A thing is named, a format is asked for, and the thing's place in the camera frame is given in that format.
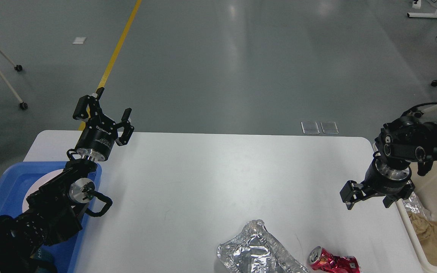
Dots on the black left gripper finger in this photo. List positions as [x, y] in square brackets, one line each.
[127, 127]
[88, 108]

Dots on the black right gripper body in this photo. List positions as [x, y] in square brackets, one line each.
[385, 179]

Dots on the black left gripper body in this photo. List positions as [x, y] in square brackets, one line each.
[98, 138]

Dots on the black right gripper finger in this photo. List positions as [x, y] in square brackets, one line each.
[353, 192]
[403, 194]

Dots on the aluminium foil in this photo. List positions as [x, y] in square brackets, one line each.
[255, 250]
[414, 205]

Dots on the brown paper ball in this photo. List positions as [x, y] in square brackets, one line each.
[419, 223]

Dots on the pink plate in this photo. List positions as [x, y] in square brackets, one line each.
[37, 184]

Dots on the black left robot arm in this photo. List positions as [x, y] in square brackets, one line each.
[57, 207]

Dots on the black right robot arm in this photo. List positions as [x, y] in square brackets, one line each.
[401, 142]

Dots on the crushed red can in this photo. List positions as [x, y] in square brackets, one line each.
[321, 259]

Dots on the clear floor plates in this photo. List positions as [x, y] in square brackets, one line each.
[314, 128]

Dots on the blue plastic tray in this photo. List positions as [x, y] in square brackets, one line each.
[14, 184]

